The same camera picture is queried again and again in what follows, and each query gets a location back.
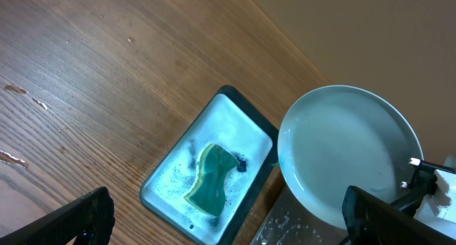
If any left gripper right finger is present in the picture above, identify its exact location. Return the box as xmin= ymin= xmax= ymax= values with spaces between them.
xmin=341 ymin=186 xmax=455 ymax=245

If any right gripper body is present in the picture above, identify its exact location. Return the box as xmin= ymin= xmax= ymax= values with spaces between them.
xmin=390 ymin=157 xmax=455 ymax=217

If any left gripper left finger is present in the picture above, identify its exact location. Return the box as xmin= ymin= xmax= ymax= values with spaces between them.
xmin=1 ymin=187 xmax=115 ymax=245

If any white plate top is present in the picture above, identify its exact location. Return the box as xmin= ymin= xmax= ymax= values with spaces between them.
xmin=277 ymin=85 xmax=424 ymax=229

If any green and yellow sponge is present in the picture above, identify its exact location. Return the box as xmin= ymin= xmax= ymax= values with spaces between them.
xmin=184 ymin=144 xmax=239 ymax=217

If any dark rectangular sponge tray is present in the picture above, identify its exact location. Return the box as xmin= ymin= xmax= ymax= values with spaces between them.
xmin=139 ymin=85 xmax=279 ymax=244

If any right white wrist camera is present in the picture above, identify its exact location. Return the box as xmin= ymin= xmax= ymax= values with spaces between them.
xmin=409 ymin=155 xmax=455 ymax=239

